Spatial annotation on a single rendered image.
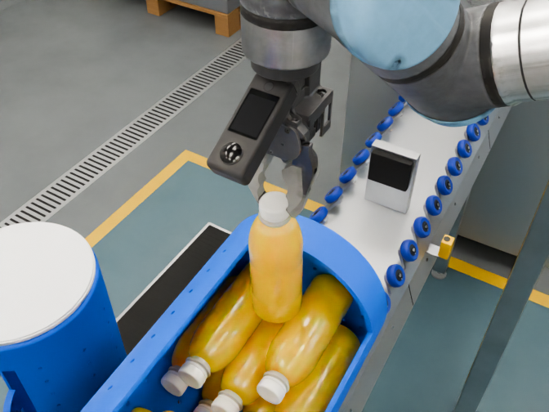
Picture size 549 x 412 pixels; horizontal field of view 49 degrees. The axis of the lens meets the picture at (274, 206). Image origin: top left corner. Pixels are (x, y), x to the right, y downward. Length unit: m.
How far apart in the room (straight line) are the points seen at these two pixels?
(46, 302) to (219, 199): 1.72
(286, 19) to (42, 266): 0.74
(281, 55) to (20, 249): 0.76
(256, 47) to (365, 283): 0.43
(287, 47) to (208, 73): 3.01
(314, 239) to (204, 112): 2.45
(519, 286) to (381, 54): 1.21
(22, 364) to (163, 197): 1.75
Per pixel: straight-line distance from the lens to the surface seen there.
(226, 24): 3.92
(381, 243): 1.30
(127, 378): 0.78
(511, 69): 0.54
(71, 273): 1.15
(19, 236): 1.24
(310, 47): 0.59
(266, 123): 0.62
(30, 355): 1.12
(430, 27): 0.48
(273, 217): 0.73
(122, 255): 2.58
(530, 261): 1.55
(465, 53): 0.54
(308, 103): 0.67
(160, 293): 2.22
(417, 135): 1.61
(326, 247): 0.87
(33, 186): 3.01
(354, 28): 0.45
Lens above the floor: 1.87
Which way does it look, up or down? 44 degrees down
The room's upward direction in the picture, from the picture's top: straight up
